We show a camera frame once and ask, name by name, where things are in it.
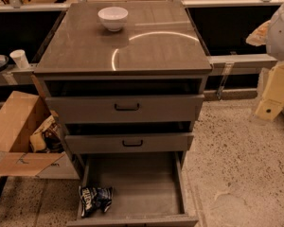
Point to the middle grey drawer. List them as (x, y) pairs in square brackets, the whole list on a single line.
[(129, 137)]

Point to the white paper cup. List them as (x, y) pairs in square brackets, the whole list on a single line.
[(20, 58)]

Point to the open cardboard box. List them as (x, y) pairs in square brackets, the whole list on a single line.
[(21, 118)]

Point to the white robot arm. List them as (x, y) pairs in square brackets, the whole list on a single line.
[(271, 33)]

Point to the top grey drawer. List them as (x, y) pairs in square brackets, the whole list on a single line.
[(120, 101)]

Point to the grey drawer cabinet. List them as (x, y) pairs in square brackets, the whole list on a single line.
[(158, 42)]

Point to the snack bags in box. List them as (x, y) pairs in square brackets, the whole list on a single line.
[(46, 139)]

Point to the bottom grey drawer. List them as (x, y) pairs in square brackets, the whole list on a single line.
[(148, 190)]

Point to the grey drawer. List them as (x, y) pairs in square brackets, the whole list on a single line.
[(129, 137), (148, 190), (120, 101)]

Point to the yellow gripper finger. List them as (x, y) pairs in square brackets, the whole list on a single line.
[(272, 98), (258, 36)]

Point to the blue chip bag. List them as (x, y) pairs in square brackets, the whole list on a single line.
[(94, 198)]

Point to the white ceramic bowl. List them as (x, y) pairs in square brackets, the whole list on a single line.
[(113, 18)]

